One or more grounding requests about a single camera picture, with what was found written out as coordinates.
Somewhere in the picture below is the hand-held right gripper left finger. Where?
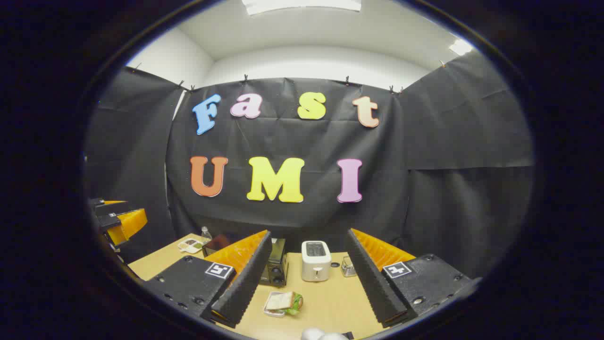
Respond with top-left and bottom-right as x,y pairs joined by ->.
142,230 -> 273,329

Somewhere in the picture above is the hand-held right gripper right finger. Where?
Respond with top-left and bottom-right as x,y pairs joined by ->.
346,228 -> 482,329

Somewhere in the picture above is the black electric oven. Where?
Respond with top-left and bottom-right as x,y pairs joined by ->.
203,234 -> 288,287

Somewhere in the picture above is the sandwich with lettuce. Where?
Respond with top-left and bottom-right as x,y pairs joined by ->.
266,291 -> 304,316

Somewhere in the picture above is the white food tray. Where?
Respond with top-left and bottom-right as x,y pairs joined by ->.
263,291 -> 294,318

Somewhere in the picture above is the white toaster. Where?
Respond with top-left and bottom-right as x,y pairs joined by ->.
301,240 -> 332,282

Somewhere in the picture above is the white snack tray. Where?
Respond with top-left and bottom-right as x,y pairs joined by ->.
178,238 -> 204,254

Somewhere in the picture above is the black backdrop cloth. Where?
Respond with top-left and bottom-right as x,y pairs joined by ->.
85,50 -> 535,279

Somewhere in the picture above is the small ceiling light panel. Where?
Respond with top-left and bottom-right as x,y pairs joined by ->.
448,39 -> 474,56

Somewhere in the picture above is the large ceiling light panel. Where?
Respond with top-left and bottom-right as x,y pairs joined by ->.
242,0 -> 362,16

